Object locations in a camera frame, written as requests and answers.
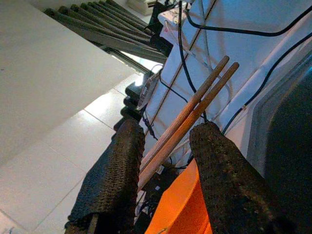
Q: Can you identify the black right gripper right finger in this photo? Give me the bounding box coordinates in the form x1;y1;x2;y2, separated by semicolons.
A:
189;121;301;234

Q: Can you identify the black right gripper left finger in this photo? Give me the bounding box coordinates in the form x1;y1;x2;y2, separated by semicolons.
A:
64;117;146;234

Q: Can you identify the orange plastic bowl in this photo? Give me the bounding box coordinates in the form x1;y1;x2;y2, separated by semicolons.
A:
145;158;213;234

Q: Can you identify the wooden chopstick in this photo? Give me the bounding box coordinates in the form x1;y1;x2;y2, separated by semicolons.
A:
139;55;231;175
136;61;240;193

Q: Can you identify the black charger device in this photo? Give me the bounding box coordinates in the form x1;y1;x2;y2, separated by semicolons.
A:
137;165;181;220

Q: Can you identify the stainless steel sink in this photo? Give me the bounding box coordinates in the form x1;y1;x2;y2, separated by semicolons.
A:
246;50;312;234

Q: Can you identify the black slatted rack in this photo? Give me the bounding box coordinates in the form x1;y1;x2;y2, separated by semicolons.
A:
123;81;147;122

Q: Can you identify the clear plastic case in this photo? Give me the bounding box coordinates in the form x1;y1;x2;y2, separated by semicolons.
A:
136;72;159;111

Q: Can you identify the dark ribbed grille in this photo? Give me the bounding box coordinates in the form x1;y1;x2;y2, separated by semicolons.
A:
43;0;169;61

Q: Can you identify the knotted black cable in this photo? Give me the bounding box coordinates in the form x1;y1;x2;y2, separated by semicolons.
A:
142;111;159;141

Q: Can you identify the thin black cable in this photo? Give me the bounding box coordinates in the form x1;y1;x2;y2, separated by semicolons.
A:
158;64;195;108

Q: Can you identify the thick black cable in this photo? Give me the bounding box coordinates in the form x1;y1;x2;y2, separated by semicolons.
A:
185;4;312;37

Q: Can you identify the black adapter cable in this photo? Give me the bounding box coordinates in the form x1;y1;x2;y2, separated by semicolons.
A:
178;0;208;122

